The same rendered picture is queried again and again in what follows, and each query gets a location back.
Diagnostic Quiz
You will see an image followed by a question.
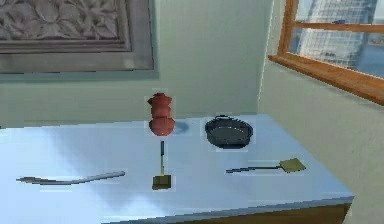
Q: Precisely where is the grey framed relief picture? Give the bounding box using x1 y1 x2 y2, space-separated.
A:
0 0 155 74

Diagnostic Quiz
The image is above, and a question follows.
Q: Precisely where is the grey long spoon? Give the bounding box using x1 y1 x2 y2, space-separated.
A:
15 170 127 186

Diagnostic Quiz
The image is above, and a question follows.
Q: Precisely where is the brass spatula with dark handle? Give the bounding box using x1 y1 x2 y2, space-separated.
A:
151 140 173 191
225 157 307 175

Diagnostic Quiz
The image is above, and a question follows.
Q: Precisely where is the wooden framed window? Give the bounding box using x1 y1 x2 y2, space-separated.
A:
268 0 384 107

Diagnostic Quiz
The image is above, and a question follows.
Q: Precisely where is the black round pan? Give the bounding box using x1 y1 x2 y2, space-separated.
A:
204 114 254 150

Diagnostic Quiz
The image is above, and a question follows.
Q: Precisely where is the red bulbous vase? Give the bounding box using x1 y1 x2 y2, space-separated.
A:
146 92 176 137

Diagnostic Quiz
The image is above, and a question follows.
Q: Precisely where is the pale blue topped table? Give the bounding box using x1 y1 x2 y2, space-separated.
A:
0 113 356 224

